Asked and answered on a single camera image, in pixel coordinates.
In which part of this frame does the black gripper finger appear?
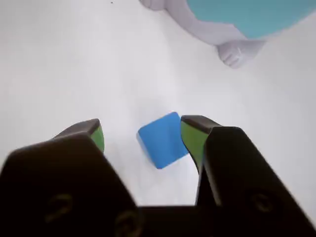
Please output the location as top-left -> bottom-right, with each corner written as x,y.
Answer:
180,115 -> 316,237
0,118 -> 146,237

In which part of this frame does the blue lego block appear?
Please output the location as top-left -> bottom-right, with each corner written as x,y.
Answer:
136,111 -> 191,170

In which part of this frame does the teal whale-shaped bin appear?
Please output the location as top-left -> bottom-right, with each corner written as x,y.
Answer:
138,0 -> 316,69

